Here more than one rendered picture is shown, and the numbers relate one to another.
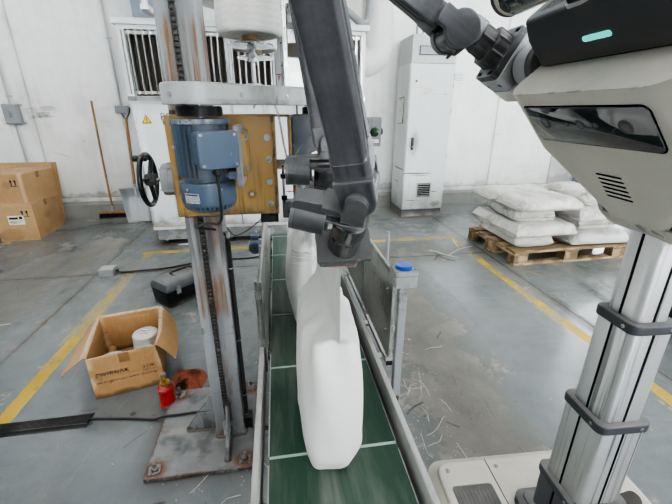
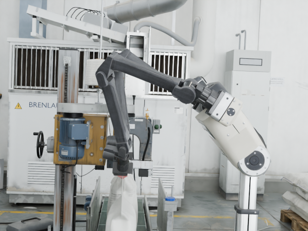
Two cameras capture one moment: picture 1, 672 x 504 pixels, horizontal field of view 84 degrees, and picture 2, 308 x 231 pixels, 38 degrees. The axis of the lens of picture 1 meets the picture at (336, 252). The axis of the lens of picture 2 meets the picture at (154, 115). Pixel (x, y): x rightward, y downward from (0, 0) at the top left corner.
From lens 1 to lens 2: 1.59 m
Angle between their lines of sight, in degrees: 19
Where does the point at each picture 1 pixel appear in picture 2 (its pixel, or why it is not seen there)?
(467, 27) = not seen: hidden behind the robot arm
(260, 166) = (97, 140)
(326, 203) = (114, 150)
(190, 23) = (73, 75)
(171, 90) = (63, 107)
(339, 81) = (116, 117)
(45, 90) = not seen: outside the picture
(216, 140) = (79, 127)
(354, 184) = (121, 143)
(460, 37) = not seen: hidden behind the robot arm
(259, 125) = (99, 121)
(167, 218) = (19, 184)
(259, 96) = (100, 109)
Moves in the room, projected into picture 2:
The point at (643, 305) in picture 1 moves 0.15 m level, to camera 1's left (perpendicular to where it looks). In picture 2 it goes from (242, 200) to (211, 199)
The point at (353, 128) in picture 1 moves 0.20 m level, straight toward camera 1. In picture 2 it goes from (120, 128) to (111, 131)
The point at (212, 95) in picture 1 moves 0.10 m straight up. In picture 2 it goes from (79, 109) to (80, 92)
